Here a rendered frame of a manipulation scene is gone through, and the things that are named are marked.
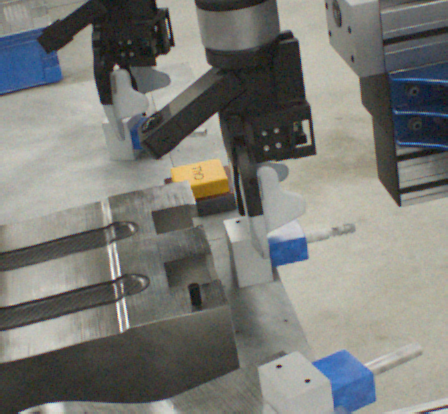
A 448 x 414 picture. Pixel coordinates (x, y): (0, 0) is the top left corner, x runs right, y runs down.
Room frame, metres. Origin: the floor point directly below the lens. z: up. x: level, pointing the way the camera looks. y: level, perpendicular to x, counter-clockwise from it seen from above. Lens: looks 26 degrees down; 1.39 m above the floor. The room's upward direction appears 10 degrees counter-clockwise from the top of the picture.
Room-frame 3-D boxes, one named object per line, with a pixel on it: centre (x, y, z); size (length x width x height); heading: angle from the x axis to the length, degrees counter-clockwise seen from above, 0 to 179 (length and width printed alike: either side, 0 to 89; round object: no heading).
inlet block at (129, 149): (1.36, 0.07, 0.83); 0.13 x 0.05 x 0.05; 68
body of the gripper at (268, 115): (1.01, -0.05, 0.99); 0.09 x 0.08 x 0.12; 95
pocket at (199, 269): (0.88, 0.04, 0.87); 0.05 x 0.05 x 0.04; 5
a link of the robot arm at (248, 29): (1.02, -0.04, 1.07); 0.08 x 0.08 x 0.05
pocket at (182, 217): (0.99, 0.05, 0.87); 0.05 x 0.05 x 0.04; 5
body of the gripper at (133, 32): (1.37, 0.08, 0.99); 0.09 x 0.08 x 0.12; 68
